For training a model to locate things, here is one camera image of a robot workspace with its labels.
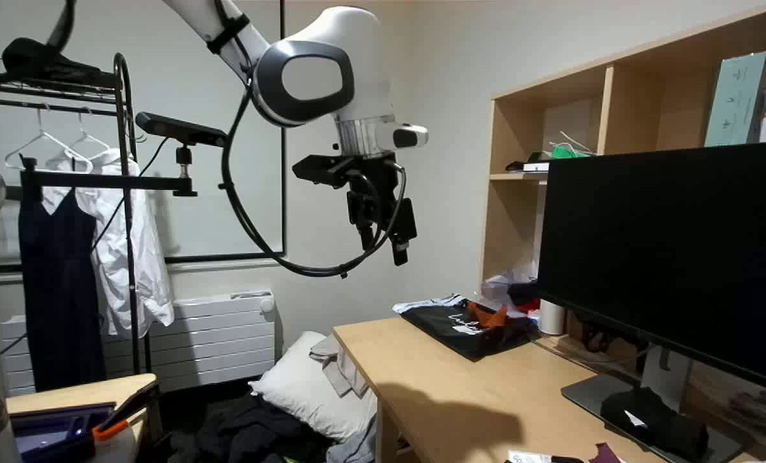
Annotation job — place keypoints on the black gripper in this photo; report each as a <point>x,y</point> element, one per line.
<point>375,190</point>

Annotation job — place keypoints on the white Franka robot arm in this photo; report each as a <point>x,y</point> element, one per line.
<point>316,79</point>

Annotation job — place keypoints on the orange red packet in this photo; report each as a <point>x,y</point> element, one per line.
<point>488,318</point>

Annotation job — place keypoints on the black shopping bag white lettering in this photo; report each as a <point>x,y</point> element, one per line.
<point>477,336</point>

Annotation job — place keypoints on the white packet green print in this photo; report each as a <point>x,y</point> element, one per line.
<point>529,456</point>

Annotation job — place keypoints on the maroon packet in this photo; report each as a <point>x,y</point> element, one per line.
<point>605,455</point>

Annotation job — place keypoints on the wooden bookshelf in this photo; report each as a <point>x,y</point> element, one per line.
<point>521,129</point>

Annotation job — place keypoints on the white pillow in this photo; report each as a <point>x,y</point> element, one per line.
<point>308,389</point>

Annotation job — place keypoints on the green plastic folder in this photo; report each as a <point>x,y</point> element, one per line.
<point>571,152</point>

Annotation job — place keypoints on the white radiator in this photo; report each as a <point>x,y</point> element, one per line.
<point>211,338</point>

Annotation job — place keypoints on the dark clothes pile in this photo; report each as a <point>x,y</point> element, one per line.
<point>245,433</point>

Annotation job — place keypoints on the white shirt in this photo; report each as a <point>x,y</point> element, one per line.
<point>129,258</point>

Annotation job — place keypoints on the grey monitor stand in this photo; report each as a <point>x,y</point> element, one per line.
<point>591,394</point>

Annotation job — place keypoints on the black computer monitor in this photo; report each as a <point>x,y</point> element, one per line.
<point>668,249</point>

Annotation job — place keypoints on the black clothes rack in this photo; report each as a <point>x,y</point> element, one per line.
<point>125,104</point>

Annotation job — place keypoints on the black pouch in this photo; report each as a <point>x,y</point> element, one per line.
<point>656,420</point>

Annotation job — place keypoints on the navy dress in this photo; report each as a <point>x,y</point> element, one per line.
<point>57,293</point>

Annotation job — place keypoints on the small wooden table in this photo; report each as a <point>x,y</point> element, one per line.
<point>66,392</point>

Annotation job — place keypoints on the teal box on shelf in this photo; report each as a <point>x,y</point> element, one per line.
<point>733,100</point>

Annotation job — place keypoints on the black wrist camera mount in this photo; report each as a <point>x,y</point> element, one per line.
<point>322,168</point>

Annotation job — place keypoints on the black bar camera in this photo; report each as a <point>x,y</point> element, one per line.
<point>181,129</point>

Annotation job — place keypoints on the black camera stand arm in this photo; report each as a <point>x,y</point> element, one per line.
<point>109,182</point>

